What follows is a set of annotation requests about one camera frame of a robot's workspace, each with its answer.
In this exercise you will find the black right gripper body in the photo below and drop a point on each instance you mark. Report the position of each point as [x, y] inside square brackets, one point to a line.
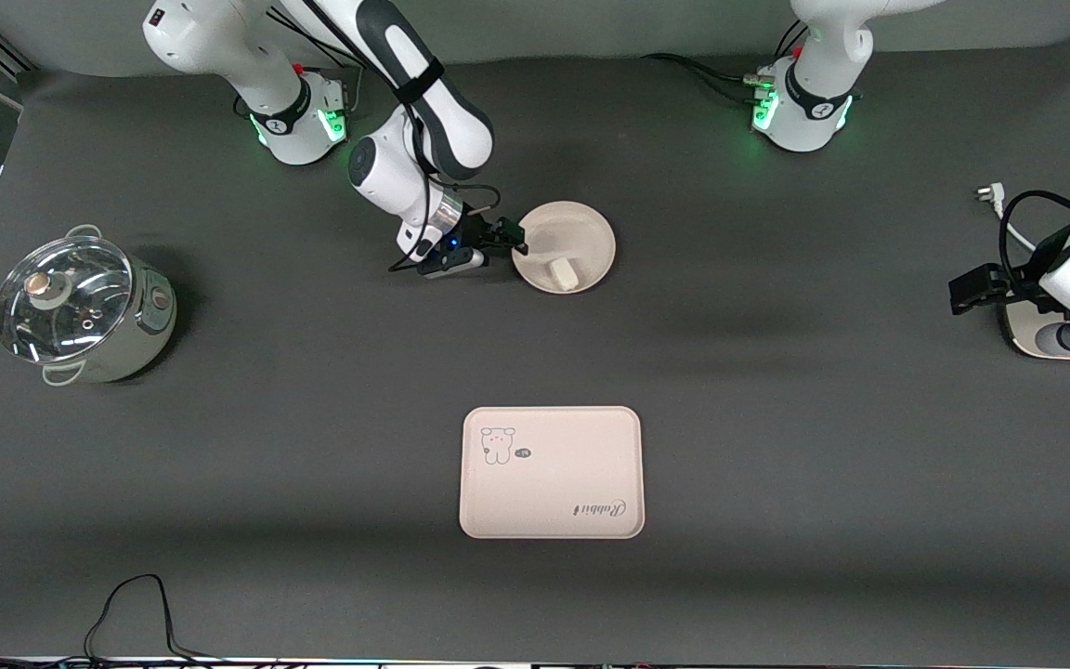
[476, 228]

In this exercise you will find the steel pot with glass lid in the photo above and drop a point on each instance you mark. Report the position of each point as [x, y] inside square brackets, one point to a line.
[150, 325]

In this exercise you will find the beige rectangular rabbit tray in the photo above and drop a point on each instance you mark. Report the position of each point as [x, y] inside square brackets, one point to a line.
[551, 483]

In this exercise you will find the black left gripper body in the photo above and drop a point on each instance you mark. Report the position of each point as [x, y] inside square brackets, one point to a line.
[1009, 288]

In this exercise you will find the small white bun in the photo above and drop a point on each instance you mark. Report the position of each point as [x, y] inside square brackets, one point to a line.
[563, 275]

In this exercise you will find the dark grey table cloth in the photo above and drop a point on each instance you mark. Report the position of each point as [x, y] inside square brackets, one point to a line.
[312, 576]

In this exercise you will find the glass pot lid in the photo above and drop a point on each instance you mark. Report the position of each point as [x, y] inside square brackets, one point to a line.
[61, 297]

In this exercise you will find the round beige plate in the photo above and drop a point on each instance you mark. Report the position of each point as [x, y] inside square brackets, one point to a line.
[577, 232]

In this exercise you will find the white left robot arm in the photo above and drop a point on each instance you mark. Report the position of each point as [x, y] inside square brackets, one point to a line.
[818, 56]

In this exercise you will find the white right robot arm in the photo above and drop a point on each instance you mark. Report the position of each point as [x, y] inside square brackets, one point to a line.
[433, 102]

